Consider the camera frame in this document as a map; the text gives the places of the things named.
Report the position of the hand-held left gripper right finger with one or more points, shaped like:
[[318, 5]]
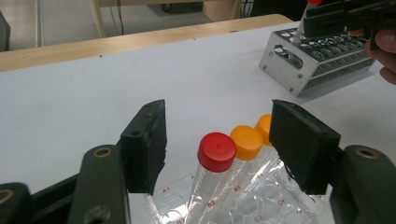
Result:
[[305, 146]]

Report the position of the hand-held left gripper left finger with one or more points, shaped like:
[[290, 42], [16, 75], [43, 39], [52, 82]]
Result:
[[143, 149]]

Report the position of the red-capped test tube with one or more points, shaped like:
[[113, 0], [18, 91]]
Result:
[[216, 152], [299, 31]]

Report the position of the orange-capped test tube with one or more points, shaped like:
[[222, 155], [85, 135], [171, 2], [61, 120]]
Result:
[[264, 129], [247, 141]]

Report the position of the metal test tube rack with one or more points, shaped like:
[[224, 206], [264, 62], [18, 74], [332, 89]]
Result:
[[281, 74]]

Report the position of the clear acrylic tube rack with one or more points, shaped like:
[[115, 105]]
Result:
[[267, 205]]

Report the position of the light wooden furniture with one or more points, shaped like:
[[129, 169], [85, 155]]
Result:
[[98, 21]]

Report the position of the black cabinet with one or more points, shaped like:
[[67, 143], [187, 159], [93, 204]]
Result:
[[4, 31]]

